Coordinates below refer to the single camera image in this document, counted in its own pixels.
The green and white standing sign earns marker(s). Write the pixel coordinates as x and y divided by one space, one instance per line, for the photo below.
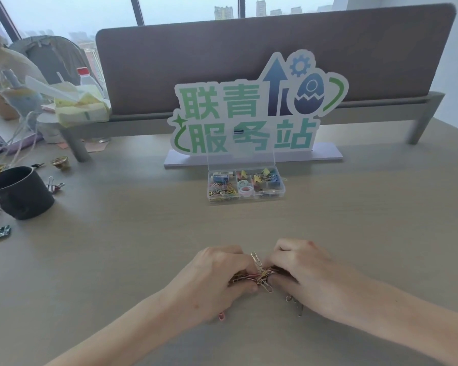
248 114

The black cup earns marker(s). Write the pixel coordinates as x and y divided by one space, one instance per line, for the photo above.
19 192

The person's left thumb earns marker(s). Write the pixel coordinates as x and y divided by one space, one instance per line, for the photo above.
250 287

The person's right forearm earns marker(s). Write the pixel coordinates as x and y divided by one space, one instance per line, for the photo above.
404 312

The person's right fingers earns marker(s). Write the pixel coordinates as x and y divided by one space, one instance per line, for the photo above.
280 259

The person's left hand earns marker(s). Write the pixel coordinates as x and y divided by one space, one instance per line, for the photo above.
210 285

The clear plastic bottle red cap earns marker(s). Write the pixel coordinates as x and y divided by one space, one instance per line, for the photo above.
87 78

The person's right hand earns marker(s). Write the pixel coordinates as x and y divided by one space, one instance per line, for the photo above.
309 278

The yellow tissue pack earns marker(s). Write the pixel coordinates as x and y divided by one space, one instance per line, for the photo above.
82 106

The blue staple box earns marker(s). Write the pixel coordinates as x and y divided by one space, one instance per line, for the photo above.
221 177

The person's left forearm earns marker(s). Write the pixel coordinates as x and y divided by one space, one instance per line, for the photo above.
126 335

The pink tape roll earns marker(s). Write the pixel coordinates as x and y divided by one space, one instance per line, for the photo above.
245 189

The heap of paper clips in box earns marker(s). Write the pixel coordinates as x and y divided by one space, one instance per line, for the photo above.
223 192

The clear plastic organizer box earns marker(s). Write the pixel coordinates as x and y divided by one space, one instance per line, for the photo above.
246 182

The grey chair backrest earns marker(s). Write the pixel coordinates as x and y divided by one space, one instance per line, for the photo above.
51 59

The pile of colourful paper clips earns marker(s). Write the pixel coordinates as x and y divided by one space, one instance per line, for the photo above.
262 277

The colourful binder clips in box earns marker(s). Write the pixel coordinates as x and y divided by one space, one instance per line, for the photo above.
265 177

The silver binder clip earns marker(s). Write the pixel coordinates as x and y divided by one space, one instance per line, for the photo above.
54 184

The grey desk divider panel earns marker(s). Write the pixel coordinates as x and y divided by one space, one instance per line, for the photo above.
274 68

